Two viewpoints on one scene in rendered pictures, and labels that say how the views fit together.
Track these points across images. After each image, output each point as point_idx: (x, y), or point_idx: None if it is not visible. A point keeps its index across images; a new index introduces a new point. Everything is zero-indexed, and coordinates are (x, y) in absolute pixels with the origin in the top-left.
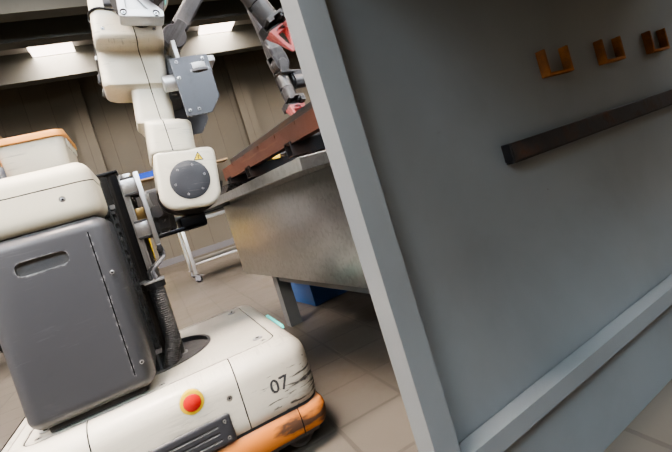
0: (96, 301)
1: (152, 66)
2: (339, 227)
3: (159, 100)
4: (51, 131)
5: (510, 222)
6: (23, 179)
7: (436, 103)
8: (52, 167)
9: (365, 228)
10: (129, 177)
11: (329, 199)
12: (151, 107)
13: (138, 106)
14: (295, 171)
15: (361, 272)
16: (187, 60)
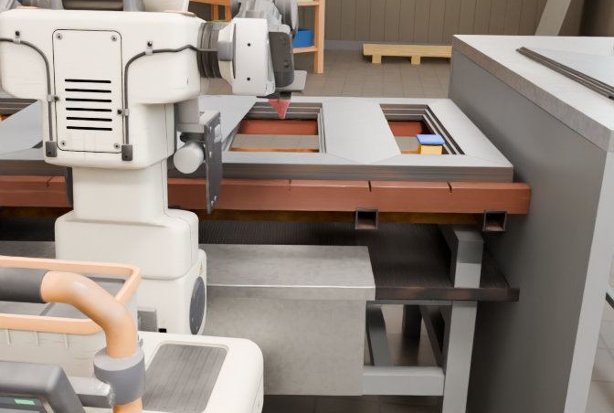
0: None
1: (170, 126)
2: (276, 330)
3: (164, 181)
4: (140, 276)
5: (517, 343)
6: (247, 393)
7: (541, 274)
8: (243, 358)
9: (587, 391)
10: (138, 318)
11: (272, 299)
12: (160, 195)
13: (152, 195)
14: (356, 298)
15: (294, 378)
16: (214, 125)
